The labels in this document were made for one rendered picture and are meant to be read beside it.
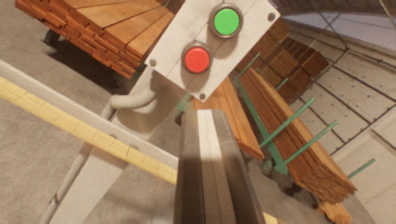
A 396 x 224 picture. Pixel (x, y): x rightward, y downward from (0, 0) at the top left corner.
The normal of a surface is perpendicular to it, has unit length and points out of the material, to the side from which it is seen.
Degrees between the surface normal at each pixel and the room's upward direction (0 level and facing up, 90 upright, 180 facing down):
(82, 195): 90
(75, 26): 90
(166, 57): 90
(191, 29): 90
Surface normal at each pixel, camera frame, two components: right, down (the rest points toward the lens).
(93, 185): 0.04, 0.51
